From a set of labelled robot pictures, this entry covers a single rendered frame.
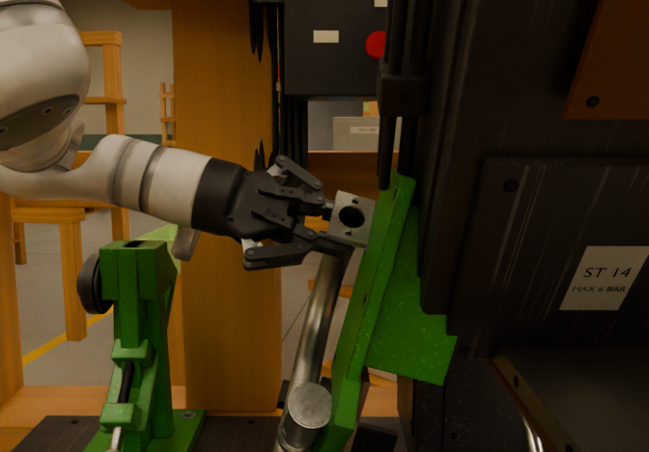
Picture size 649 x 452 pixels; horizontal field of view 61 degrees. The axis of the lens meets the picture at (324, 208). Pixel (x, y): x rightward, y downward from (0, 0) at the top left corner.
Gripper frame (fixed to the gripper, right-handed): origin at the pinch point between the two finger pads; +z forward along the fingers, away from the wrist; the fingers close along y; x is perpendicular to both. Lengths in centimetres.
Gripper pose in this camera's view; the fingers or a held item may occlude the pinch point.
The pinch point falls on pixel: (338, 229)
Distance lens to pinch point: 56.3
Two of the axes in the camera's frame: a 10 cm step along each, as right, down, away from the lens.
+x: -1.7, 5.6, 8.1
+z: 9.6, 2.6, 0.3
